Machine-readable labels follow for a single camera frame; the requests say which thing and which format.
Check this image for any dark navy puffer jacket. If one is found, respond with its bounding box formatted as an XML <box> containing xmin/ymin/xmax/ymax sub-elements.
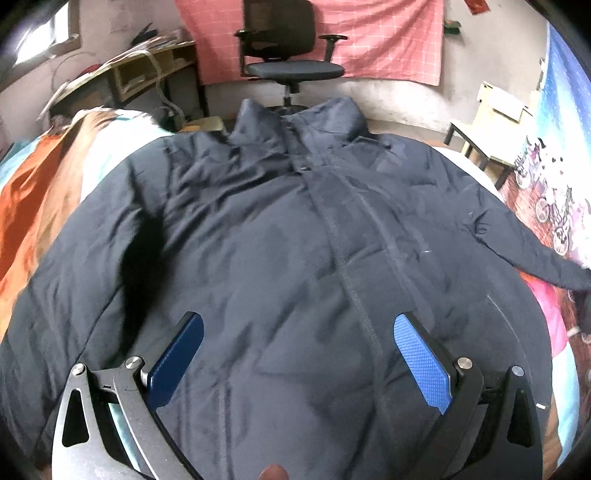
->
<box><xmin>1</xmin><ymin>98</ymin><xmax>590</xmax><ymax>479</ymax></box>

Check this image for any blue cartoon print curtain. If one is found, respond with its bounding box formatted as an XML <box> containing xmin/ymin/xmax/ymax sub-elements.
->
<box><xmin>502</xmin><ymin>27</ymin><xmax>590</xmax><ymax>474</ymax></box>

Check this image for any orange brown teal bed sheet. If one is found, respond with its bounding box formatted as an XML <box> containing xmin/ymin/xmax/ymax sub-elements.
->
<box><xmin>1</xmin><ymin>108</ymin><xmax>171</xmax><ymax>333</ymax></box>

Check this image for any small wooden side table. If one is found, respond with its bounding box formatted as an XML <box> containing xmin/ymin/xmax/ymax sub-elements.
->
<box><xmin>444</xmin><ymin>82</ymin><xmax>534</xmax><ymax>190</ymax></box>

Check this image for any wooden desk with shelf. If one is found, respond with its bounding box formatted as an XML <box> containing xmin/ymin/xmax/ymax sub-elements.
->
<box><xmin>38</xmin><ymin>35</ymin><xmax>209</xmax><ymax>119</ymax></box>

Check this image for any black office chair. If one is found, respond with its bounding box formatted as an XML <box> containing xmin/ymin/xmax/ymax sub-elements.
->
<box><xmin>235</xmin><ymin>0</ymin><xmax>348</xmax><ymax>115</ymax></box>

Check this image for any window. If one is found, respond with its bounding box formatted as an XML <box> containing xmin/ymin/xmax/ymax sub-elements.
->
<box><xmin>1</xmin><ymin>1</ymin><xmax>81</xmax><ymax>90</ymax></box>

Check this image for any white charging cable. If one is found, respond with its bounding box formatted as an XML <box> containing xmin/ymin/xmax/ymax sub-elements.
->
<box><xmin>108</xmin><ymin>48</ymin><xmax>187</xmax><ymax>133</ymax></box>

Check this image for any pink checked wall cloth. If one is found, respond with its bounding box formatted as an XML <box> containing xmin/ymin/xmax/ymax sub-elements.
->
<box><xmin>175</xmin><ymin>0</ymin><xmax>444</xmax><ymax>86</ymax></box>

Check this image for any red paper wall decoration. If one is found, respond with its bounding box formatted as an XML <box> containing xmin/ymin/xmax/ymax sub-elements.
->
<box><xmin>465</xmin><ymin>0</ymin><xmax>490</xmax><ymax>15</ymax></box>

